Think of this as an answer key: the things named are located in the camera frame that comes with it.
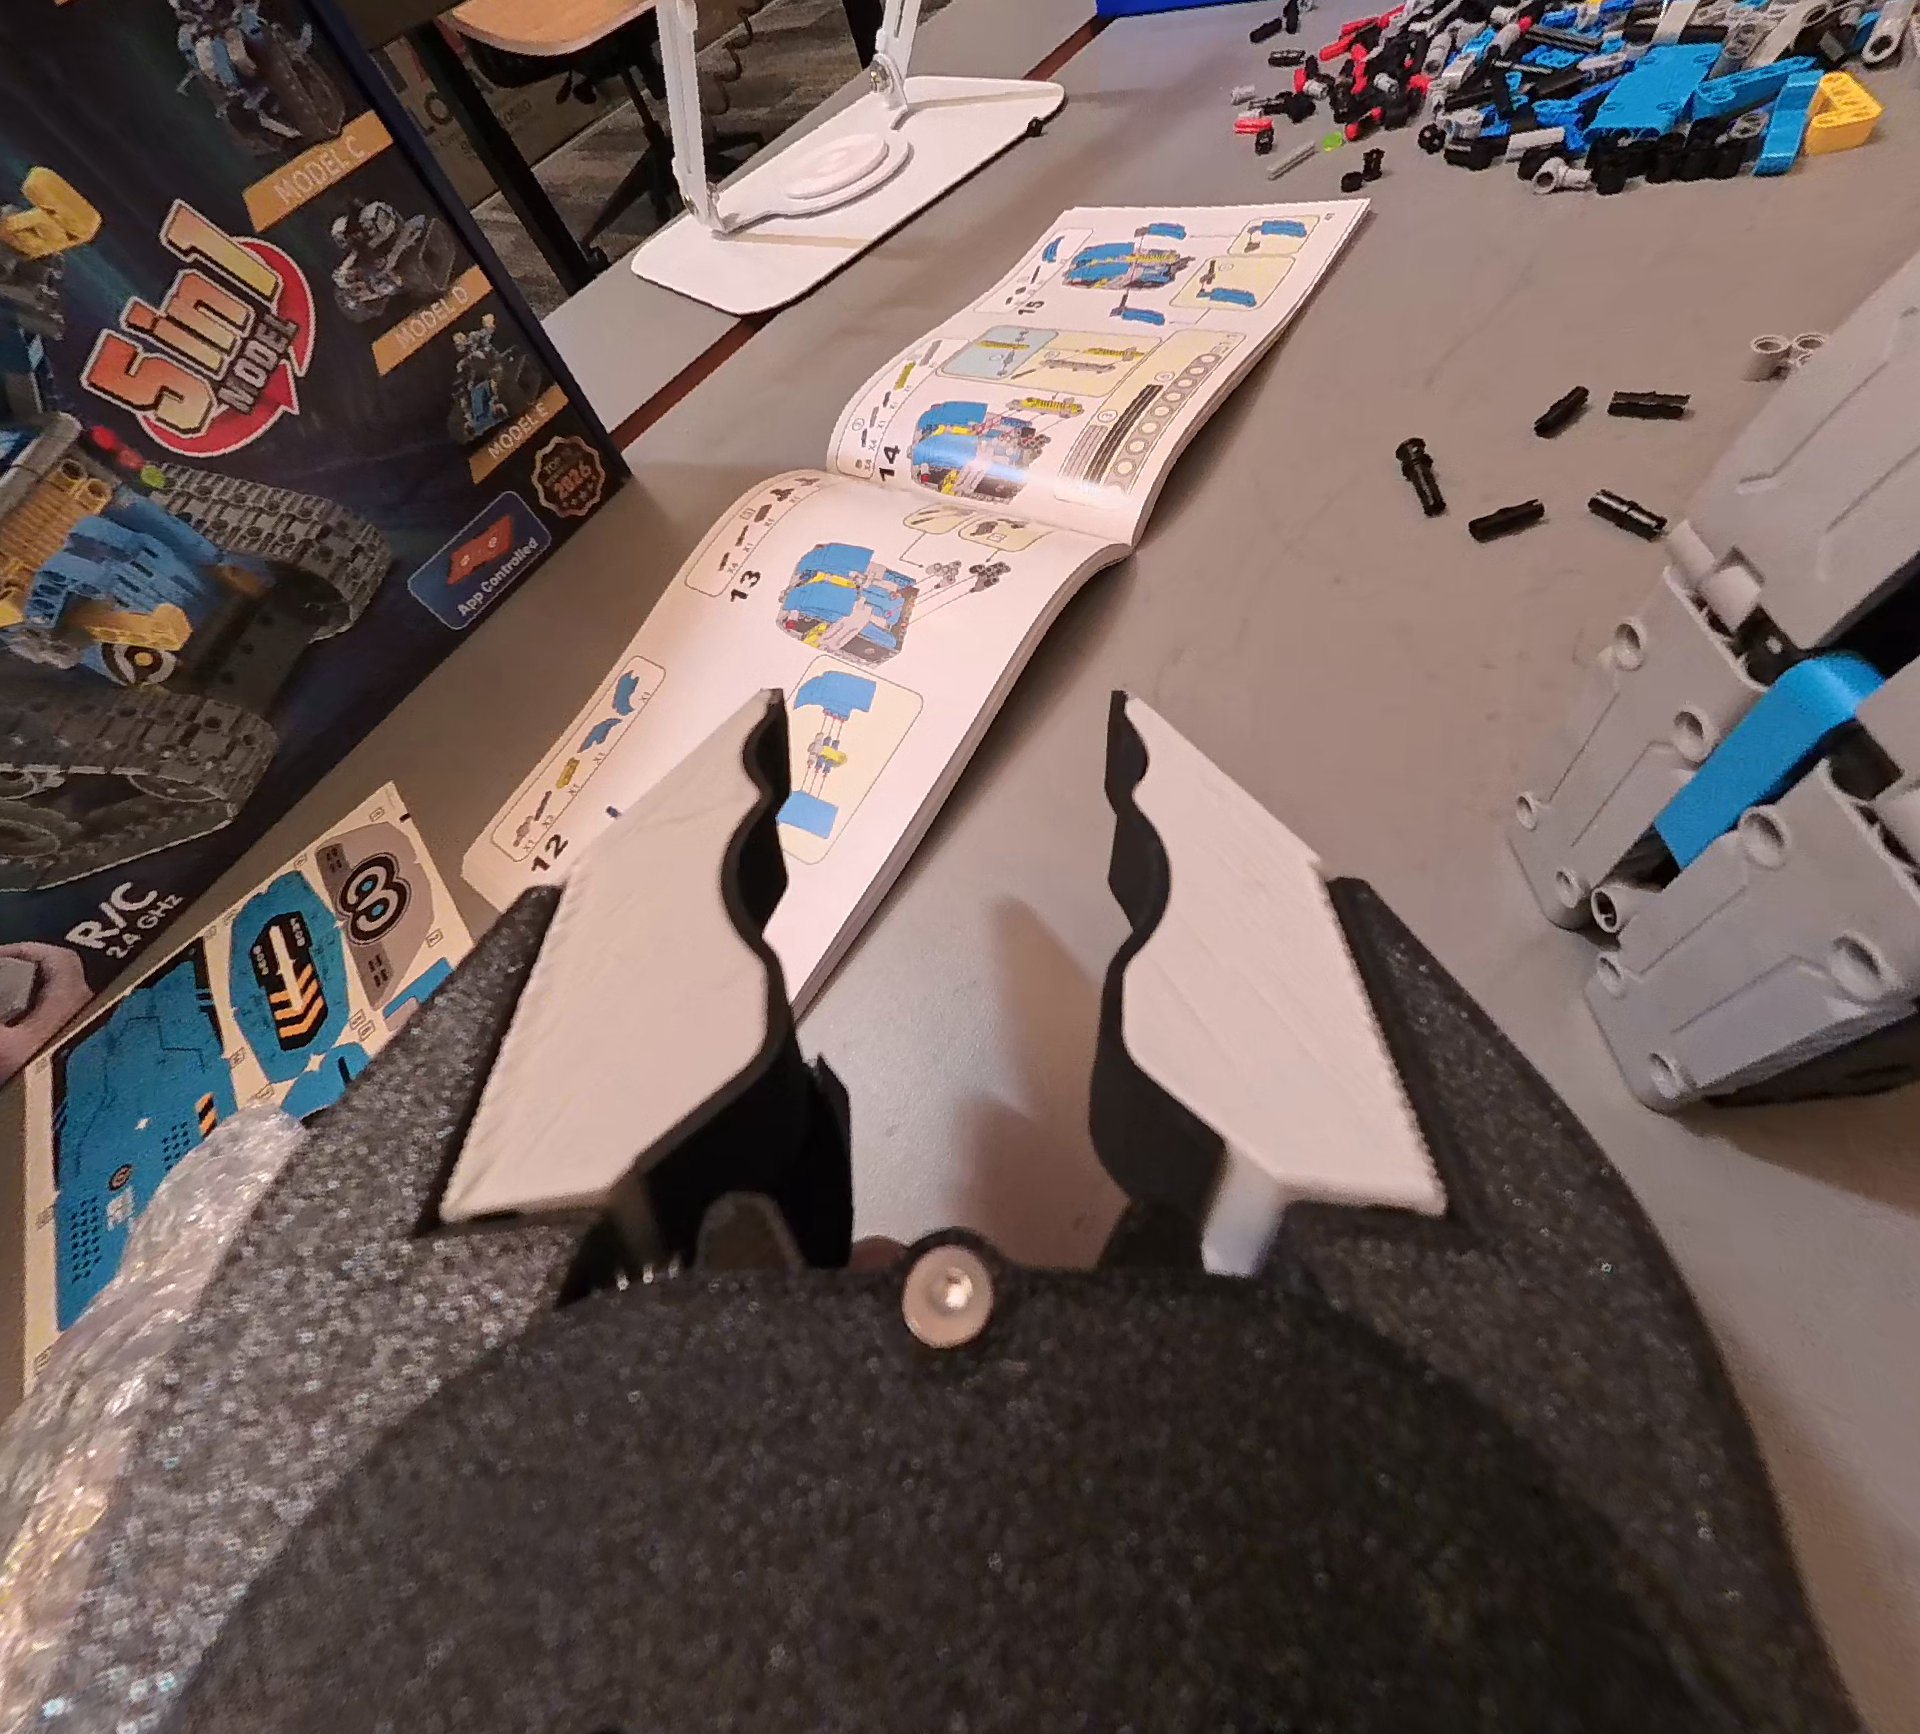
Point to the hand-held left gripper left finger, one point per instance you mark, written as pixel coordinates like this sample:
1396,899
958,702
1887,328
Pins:
631,1014

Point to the blue sticker sheet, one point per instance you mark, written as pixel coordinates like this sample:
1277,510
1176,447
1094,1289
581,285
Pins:
164,1104

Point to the clear bubble wrap bag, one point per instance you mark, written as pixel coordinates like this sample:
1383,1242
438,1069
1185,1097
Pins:
91,1344

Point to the small grey connector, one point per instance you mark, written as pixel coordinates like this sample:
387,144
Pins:
1785,350

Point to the grey desk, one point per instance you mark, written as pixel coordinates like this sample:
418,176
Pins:
1351,715

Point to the grey blue toy robot body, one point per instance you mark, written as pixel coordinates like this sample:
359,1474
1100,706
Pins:
1725,955

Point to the pile of building block parts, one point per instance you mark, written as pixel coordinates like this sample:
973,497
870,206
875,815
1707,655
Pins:
1620,69

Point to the long black pin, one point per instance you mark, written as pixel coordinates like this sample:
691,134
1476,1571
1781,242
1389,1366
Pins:
1420,477

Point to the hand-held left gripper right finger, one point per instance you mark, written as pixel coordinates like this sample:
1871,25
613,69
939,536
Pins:
1275,1014

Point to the white desk lamp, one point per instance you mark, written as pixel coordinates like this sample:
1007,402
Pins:
841,174

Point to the building instruction booklet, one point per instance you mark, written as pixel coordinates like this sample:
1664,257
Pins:
961,699

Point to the dark toy kit box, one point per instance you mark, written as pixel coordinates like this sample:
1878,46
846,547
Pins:
300,415

